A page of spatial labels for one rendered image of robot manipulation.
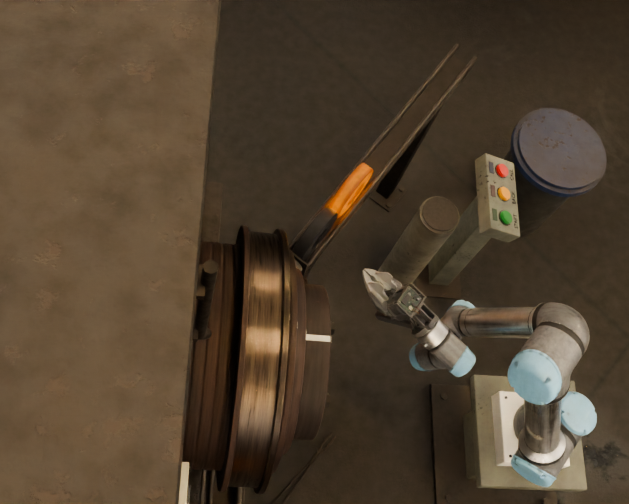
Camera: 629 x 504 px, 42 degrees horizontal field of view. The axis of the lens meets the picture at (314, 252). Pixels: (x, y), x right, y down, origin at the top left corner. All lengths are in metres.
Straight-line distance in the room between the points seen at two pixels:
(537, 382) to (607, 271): 1.38
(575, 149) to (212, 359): 1.78
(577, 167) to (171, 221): 2.04
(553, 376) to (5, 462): 1.29
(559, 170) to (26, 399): 2.16
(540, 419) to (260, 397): 0.91
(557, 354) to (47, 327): 1.26
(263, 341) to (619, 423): 1.92
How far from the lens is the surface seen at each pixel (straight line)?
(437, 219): 2.38
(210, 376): 1.29
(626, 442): 3.00
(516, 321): 2.03
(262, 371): 1.27
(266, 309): 1.28
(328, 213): 2.01
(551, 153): 2.75
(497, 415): 2.45
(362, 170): 2.06
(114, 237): 0.86
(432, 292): 2.86
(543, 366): 1.83
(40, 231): 0.87
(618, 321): 3.12
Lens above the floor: 2.54
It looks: 65 degrees down
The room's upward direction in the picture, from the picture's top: 24 degrees clockwise
